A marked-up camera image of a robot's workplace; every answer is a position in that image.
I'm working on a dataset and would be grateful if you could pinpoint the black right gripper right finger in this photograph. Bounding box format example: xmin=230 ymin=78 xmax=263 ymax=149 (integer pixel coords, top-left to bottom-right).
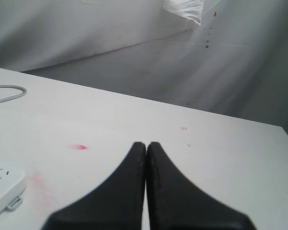
xmin=146 ymin=142 xmax=256 ymax=230

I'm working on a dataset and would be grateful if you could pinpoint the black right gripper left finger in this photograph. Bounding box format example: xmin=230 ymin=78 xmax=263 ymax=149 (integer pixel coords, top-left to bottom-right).
xmin=43 ymin=142 xmax=146 ymax=230

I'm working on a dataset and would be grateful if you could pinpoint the white five-outlet power strip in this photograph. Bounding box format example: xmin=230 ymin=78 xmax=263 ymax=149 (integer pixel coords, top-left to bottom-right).
xmin=0 ymin=161 xmax=27 ymax=214

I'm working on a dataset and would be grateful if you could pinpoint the grey backdrop cloth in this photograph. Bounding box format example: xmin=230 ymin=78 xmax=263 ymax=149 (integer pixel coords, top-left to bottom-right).
xmin=0 ymin=0 xmax=288 ymax=134

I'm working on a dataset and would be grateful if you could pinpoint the grey power cord with plug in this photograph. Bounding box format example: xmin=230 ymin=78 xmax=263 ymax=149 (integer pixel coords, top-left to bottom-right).
xmin=0 ymin=85 xmax=27 ymax=106

